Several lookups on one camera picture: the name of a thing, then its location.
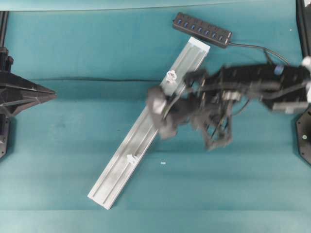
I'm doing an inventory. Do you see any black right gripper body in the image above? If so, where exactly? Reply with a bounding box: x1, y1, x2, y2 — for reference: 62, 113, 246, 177
184, 69, 234, 150

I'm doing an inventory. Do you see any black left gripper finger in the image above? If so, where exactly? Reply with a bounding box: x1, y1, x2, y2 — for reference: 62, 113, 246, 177
0, 72, 55, 94
0, 93, 57, 116

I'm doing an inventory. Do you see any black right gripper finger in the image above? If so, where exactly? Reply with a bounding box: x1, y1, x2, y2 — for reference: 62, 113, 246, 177
158, 99, 194, 140
146, 86, 168, 121

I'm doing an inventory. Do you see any black USB cable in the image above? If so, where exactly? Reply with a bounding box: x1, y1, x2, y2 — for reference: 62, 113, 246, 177
160, 41, 292, 122

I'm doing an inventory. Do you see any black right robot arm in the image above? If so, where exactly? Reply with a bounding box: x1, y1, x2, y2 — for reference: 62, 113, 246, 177
146, 62, 311, 150

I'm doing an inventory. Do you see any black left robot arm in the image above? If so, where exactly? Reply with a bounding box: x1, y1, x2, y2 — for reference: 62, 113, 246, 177
0, 47, 56, 157

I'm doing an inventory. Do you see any black USB hub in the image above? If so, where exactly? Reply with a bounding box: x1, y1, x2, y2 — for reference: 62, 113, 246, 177
173, 12, 232, 49

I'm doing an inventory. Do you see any white top cable ring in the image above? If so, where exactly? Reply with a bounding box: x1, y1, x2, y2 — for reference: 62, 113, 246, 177
166, 69, 178, 83

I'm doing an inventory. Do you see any silver aluminium rail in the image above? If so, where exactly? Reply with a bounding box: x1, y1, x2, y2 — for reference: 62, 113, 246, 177
88, 37, 210, 210

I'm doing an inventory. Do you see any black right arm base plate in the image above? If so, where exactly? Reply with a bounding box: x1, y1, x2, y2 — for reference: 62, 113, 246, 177
295, 107, 311, 165

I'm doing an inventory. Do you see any black metal frame rail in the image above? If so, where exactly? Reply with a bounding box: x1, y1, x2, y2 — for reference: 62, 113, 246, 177
296, 0, 311, 58

